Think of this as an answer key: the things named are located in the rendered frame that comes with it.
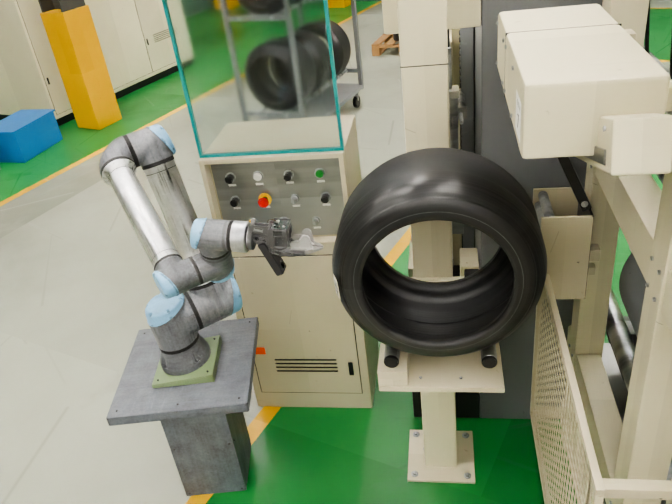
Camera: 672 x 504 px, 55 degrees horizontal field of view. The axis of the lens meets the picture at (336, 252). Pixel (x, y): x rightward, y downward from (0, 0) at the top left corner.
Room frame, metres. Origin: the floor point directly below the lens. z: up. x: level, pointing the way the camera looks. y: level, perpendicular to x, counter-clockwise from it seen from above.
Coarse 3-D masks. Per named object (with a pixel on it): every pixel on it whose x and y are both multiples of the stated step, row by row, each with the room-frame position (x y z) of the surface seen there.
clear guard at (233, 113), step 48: (192, 0) 2.27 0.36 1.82; (240, 0) 2.24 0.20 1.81; (288, 0) 2.21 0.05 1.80; (192, 48) 2.28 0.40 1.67; (240, 48) 2.25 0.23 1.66; (288, 48) 2.21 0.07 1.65; (192, 96) 2.29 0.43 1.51; (240, 96) 2.25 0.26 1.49; (288, 96) 2.22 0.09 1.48; (336, 96) 2.18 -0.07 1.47; (240, 144) 2.26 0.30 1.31; (288, 144) 2.22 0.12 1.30; (336, 144) 2.19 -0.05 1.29
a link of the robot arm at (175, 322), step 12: (156, 300) 1.94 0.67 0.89; (168, 300) 1.92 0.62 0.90; (180, 300) 1.90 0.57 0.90; (192, 300) 1.93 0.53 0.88; (156, 312) 1.87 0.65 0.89; (168, 312) 1.86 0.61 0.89; (180, 312) 1.88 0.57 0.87; (192, 312) 1.89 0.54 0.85; (156, 324) 1.85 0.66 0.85; (168, 324) 1.85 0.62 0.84; (180, 324) 1.86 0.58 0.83; (192, 324) 1.88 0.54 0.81; (156, 336) 1.87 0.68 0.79; (168, 336) 1.85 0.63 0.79; (180, 336) 1.86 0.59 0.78; (192, 336) 1.89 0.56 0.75; (168, 348) 1.85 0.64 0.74; (180, 348) 1.85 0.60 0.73
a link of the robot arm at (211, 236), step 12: (192, 228) 1.62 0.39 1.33; (204, 228) 1.61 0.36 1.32; (216, 228) 1.61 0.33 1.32; (228, 228) 1.61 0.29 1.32; (192, 240) 1.61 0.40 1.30; (204, 240) 1.60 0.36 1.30; (216, 240) 1.59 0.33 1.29; (228, 240) 1.59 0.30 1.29; (204, 252) 1.62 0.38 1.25; (216, 252) 1.61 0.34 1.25
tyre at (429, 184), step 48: (384, 192) 1.47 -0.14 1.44; (432, 192) 1.42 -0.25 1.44; (480, 192) 1.41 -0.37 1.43; (336, 240) 1.51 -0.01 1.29; (528, 240) 1.37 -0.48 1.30; (384, 288) 1.68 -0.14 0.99; (432, 288) 1.67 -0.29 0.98; (480, 288) 1.63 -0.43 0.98; (528, 288) 1.35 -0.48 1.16; (384, 336) 1.43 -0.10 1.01; (432, 336) 1.51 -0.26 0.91; (480, 336) 1.37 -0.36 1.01
